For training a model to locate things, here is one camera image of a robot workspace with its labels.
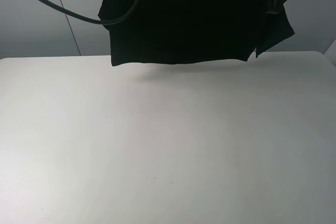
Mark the black printed t-shirt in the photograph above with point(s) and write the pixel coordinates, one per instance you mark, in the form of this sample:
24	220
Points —
190	31

